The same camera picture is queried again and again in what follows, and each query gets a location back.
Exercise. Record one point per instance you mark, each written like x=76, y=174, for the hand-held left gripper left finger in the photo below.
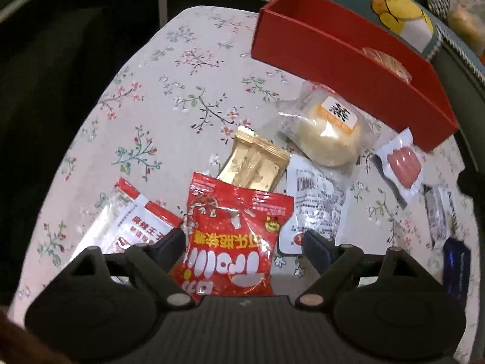
x=172, y=240

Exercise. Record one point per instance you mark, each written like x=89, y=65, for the shiny foil snack packet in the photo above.
x=435, y=212

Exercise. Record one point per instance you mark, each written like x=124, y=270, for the white and red snack packet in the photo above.
x=125, y=220

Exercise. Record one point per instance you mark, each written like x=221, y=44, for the gold snack packet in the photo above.
x=254, y=163

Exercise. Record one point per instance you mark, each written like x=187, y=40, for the blue snack packet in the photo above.
x=456, y=269

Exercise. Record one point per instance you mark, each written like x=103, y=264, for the clear sausage packet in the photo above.
x=403, y=163

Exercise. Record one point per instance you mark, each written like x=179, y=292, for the white barcode snack packet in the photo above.
x=314, y=201

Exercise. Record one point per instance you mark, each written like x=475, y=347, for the plastic bag of fruit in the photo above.
x=466, y=19

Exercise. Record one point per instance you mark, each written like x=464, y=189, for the teal cartoon cushion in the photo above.
x=390, y=7

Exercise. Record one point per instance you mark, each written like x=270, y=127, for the steamed cake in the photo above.
x=329, y=136

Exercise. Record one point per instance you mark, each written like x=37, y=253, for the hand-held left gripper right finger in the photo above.
x=316, y=244

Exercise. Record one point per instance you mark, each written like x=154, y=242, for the grey-green sofa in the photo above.
x=462, y=68

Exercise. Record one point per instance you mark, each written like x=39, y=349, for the red cardboard box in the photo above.
x=341, y=45

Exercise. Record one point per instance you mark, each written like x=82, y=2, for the floral tablecloth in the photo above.
x=151, y=102

